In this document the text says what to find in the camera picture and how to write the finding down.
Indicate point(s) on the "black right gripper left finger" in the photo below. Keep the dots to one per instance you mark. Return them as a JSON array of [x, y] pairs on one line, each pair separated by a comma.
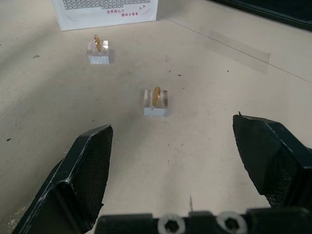
[[80, 170]]

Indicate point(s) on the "clear acrylic coin stand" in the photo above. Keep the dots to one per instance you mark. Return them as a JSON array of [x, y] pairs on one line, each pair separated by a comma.
[[156, 103], [100, 53]]

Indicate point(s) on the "white printed box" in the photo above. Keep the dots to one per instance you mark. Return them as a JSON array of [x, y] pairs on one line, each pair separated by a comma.
[[104, 13]]

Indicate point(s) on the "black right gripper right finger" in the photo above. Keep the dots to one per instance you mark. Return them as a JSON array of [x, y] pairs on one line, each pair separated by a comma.
[[268, 156]]

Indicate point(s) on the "black table edge rail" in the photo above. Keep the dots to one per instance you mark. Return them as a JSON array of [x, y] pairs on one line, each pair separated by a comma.
[[268, 12]]

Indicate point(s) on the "clear adhesive tape strip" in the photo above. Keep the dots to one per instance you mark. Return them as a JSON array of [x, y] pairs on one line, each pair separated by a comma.
[[240, 52]]

